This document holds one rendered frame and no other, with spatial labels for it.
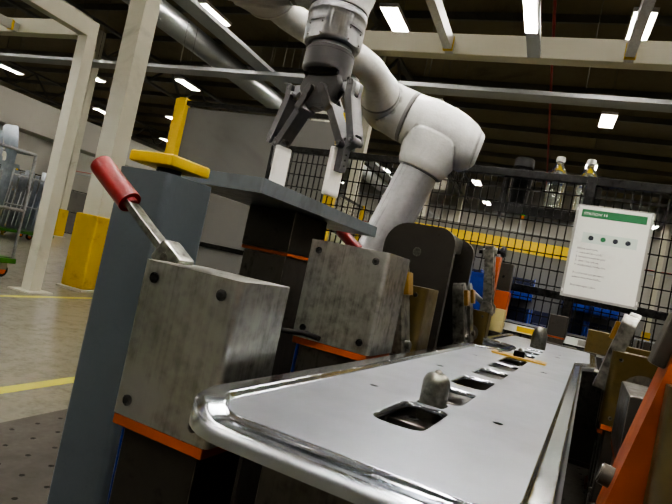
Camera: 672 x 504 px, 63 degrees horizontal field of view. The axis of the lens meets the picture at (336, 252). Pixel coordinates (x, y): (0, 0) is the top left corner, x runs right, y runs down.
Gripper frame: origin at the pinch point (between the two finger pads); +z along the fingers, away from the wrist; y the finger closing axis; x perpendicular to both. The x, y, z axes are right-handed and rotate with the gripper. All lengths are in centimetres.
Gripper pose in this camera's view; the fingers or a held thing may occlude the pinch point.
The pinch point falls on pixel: (303, 180)
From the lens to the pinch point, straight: 83.1
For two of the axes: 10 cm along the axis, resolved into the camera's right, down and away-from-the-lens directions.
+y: 7.5, 1.4, -6.4
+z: -2.1, 9.8, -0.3
